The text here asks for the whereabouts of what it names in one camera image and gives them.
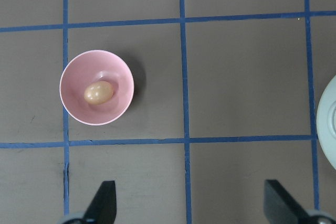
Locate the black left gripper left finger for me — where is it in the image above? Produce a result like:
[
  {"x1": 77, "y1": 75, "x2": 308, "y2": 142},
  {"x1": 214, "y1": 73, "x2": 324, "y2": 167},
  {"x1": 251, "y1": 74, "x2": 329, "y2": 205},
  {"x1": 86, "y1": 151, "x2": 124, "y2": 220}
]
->
[{"x1": 82, "y1": 180, "x2": 116, "y2": 224}]

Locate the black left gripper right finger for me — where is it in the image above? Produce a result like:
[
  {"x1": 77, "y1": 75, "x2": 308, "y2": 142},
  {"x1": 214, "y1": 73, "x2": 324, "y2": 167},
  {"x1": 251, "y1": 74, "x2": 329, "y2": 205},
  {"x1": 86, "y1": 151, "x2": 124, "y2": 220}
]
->
[{"x1": 264, "y1": 179, "x2": 315, "y2": 224}]

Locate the glass pot lid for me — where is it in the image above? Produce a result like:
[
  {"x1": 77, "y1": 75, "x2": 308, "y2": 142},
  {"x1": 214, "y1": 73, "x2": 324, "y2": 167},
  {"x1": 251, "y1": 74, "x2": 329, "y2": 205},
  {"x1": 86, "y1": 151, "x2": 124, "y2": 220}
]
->
[{"x1": 316, "y1": 77, "x2": 335, "y2": 169}]

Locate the beige egg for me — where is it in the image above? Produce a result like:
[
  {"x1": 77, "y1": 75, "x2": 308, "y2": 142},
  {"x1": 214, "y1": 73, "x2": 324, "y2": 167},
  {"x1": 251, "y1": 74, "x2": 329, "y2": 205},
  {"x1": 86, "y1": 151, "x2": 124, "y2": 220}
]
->
[{"x1": 83, "y1": 81, "x2": 114, "y2": 105}]

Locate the pink bowl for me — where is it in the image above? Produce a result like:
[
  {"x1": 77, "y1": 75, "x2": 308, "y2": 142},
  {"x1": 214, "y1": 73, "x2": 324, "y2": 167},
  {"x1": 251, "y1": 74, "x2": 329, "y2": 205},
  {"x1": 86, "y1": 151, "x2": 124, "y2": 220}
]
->
[{"x1": 59, "y1": 50, "x2": 134, "y2": 125}]

